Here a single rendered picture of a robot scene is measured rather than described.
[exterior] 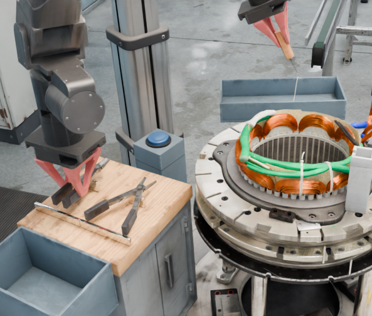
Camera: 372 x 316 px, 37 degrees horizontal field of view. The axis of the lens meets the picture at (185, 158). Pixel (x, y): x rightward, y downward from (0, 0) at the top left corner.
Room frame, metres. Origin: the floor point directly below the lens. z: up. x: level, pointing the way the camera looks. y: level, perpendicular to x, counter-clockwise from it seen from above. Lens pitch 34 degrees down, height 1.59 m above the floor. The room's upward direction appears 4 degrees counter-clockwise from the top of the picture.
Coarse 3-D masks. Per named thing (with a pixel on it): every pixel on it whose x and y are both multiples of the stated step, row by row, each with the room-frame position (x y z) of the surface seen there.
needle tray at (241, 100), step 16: (224, 80) 1.07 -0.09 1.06; (240, 80) 1.06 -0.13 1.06; (256, 80) 1.06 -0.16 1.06; (272, 80) 1.06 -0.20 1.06; (288, 80) 1.05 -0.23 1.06; (304, 80) 1.05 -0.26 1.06; (320, 80) 1.05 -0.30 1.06; (336, 80) 1.04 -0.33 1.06; (224, 96) 1.07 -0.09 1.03; (240, 96) 1.06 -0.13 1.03; (256, 96) 1.06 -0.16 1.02; (272, 96) 1.05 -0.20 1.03; (288, 96) 1.05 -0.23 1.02; (304, 96) 1.04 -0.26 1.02; (320, 96) 1.04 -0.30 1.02; (336, 96) 1.02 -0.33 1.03; (224, 112) 0.96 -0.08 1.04; (240, 112) 0.96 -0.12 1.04; (256, 112) 0.96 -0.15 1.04; (320, 112) 0.94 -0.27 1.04; (336, 112) 0.94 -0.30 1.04
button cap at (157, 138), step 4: (156, 132) 0.91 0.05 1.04; (160, 132) 0.91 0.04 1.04; (164, 132) 0.91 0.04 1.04; (148, 136) 0.90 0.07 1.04; (152, 136) 0.89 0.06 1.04; (156, 136) 0.89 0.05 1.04; (160, 136) 0.89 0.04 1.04; (164, 136) 0.89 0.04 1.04; (168, 136) 0.89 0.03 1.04; (148, 140) 0.89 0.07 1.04; (152, 140) 0.88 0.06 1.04; (156, 140) 0.88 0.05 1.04; (160, 140) 0.88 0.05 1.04; (164, 140) 0.88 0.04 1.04; (168, 140) 0.89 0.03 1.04; (152, 144) 0.88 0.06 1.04; (156, 144) 0.87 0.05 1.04; (160, 144) 0.87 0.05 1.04
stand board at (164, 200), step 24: (120, 168) 0.77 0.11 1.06; (96, 192) 0.70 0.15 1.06; (120, 192) 0.70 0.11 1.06; (144, 192) 0.69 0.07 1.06; (168, 192) 0.69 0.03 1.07; (192, 192) 0.70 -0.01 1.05; (48, 216) 0.65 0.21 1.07; (120, 216) 0.64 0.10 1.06; (144, 216) 0.63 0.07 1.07; (168, 216) 0.64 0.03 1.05; (72, 240) 0.59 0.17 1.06; (96, 240) 0.59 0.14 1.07; (144, 240) 0.59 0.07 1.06; (120, 264) 0.54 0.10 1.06
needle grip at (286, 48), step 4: (276, 32) 1.00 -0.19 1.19; (280, 32) 0.99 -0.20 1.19; (276, 36) 1.00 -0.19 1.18; (280, 36) 0.99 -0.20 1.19; (280, 40) 0.99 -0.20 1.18; (284, 40) 0.99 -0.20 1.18; (280, 44) 0.99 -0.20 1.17; (284, 44) 0.99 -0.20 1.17; (284, 48) 0.99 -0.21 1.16; (288, 48) 0.99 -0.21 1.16; (284, 52) 0.99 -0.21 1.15; (288, 52) 0.99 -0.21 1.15; (292, 52) 0.99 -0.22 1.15; (288, 56) 0.99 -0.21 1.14; (292, 56) 0.99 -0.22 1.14
